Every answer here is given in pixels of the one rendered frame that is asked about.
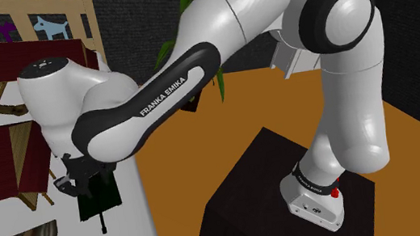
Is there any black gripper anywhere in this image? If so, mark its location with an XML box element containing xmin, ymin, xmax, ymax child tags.
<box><xmin>50</xmin><ymin>147</ymin><xmax>121</xmax><ymax>204</ymax></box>

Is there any dark green box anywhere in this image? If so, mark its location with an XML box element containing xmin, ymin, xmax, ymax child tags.
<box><xmin>74</xmin><ymin>170</ymin><xmax>124</xmax><ymax>223</ymax></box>

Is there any black pen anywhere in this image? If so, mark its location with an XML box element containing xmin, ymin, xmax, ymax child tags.
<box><xmin>99</xmin><ymin>210</ymin><xmax>108</xmax><ymax>235</ymax></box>

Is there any black robot stand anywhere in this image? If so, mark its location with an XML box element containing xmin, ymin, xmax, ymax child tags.
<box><xmin>186</xmin><ymin>114</ymin><xmax>382</xmax><ymax>236</ymax></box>

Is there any wooden frame with animal pictures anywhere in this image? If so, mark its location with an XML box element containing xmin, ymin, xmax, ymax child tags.
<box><xmin>0</xmin><ymin>0</ymin><xmax>107</xmax><ymax>76</ymax></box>

